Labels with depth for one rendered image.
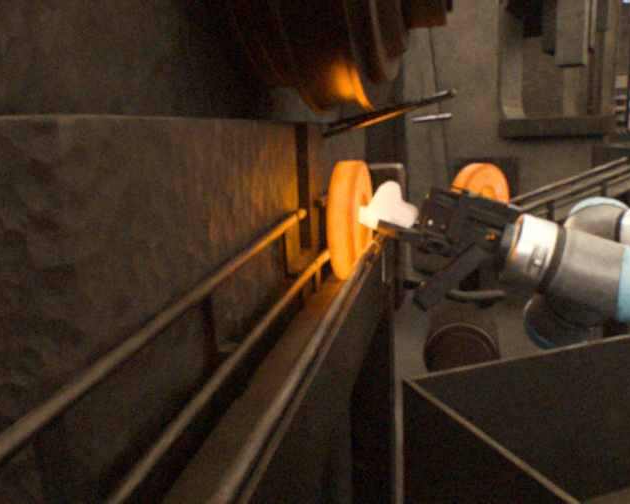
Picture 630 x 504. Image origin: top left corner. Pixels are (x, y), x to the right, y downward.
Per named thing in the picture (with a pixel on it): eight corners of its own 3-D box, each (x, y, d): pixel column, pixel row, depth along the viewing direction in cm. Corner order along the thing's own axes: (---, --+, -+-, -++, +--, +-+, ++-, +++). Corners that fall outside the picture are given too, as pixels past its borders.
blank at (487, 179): (465, 260, 120) (480, 262, 117) (436, 201, 111) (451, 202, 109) (502, 207, 126) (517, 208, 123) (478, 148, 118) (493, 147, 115)
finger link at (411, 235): (382, 213, 80) (446, 233, 79) (378, 225, 81) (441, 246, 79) (377, 218, 76) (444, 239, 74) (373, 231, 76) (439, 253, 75)
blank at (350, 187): (325, 161, 73) (352, 160, 73) (350, 163, 88) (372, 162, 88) (327, 287, 75) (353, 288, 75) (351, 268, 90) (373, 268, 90)
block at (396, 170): (338, 310, 102) (333, 167, 97) (347, 297, 110) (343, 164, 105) (401, 313, 99) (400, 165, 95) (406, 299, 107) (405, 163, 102)
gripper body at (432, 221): (430, 178, 81) (518, 205, 79) (410, 237, 84) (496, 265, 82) (426, 183, 74) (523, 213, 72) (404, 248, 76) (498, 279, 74)
